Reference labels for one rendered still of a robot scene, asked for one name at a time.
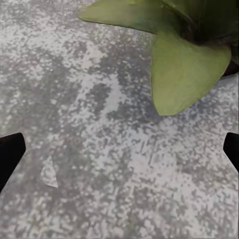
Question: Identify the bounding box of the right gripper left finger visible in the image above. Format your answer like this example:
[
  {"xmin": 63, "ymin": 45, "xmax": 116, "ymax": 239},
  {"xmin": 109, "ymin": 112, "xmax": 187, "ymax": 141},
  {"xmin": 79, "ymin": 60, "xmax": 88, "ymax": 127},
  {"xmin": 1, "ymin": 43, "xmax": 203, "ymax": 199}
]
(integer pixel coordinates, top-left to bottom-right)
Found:
[{"xmin": 0, "ymin": 132, "xmax": 26, "ymax": 192}]

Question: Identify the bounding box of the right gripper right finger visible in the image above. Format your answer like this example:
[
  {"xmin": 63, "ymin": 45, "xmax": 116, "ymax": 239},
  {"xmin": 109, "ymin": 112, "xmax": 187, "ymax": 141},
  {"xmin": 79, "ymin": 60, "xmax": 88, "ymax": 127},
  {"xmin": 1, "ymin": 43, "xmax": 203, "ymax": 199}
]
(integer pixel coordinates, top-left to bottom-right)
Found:
[{"xmin": 223, "ymin": 132, "xmax": 239, "ymax": 173}]

